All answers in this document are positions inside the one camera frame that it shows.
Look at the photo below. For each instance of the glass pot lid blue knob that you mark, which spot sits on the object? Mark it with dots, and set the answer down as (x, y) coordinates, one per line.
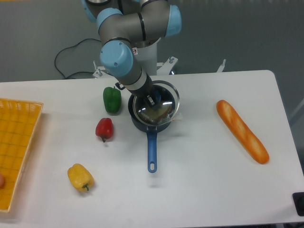
(170, 96)

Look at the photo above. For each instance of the bread slice in pot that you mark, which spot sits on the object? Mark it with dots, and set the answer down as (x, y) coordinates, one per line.
(155, 115)

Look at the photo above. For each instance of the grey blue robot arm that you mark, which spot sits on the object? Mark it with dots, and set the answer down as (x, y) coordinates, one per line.
(120, 24)

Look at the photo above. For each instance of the yellow bell pepper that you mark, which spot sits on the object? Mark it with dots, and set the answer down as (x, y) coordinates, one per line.
(80, 178)

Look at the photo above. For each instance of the yellow woven basket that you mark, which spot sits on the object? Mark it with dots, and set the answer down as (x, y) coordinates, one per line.
(18, 121)

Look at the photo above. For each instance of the red bell pepper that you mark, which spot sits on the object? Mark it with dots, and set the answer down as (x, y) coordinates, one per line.
(104, 129)

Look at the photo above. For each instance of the blue saucepan with handle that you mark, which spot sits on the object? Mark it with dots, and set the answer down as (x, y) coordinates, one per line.
(151, 133)

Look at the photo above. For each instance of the orange baguette bread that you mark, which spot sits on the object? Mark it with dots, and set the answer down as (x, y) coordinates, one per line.
(242, 132)

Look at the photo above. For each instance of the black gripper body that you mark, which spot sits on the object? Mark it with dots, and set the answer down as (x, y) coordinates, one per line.
(139, 85)

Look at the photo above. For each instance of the black device at corner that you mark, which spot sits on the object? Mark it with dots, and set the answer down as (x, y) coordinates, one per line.
(298, 198)

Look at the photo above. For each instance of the green bell pepper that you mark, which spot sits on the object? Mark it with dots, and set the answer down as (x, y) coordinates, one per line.
(112, 99)

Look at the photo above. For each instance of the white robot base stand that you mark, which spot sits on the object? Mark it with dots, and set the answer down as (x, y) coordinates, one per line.
(146, 54)

